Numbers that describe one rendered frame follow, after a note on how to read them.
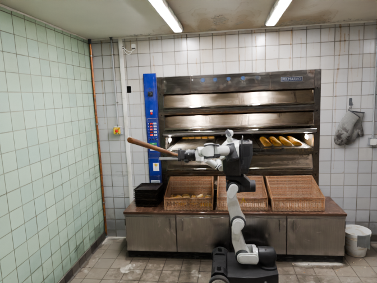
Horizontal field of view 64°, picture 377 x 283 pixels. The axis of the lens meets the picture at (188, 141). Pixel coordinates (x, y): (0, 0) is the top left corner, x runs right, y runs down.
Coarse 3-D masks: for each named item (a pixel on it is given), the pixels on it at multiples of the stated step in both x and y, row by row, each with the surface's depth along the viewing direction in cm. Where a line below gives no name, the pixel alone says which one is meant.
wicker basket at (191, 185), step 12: (180, 180) 381; (192, 180) 379; (204, 180) 378; (168, 192) 365; (180, 192) 379; (192, 192) 378; (204, 192) 376; (168, 204) 356; (192, 204) 337; (204, 204) 336
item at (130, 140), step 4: (128, 140) 148; (132, 140) 149; (136, 140) 155; (140, 140) 163; (136, 144) 158; (140, 144) 163; (144, 144) 169; (148, 144) 177; (148, 148) 183; (152, 148) 188; (156, 148) 196; (160, 148) 210; (164, 152) 224; (168, 152) 236; (172, 152) 254; (176, 156) 275
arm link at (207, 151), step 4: (204, 148) 242; (208, 148) 240; (212, 148) 241; (200, 152) 248; (204, 152) 242; (208, 152) 240; (212, 152) 240; (200, 156) 257; (204, 156) 243; (208, 156) 240; (212, 156) 240
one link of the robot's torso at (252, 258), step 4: (248, 244) 306; (252, 248) 298; (256, 248) 296; (252, 252) 299; (256, 252) 291; (240, 256) 289; (244, 256) 289; (248, 256) 288; (252, 256) 287; (256, 256) 287; (240, 260) 290; (244, 260) 289; (248, 260) 289; (252, 260) 288; (256, 260) 288
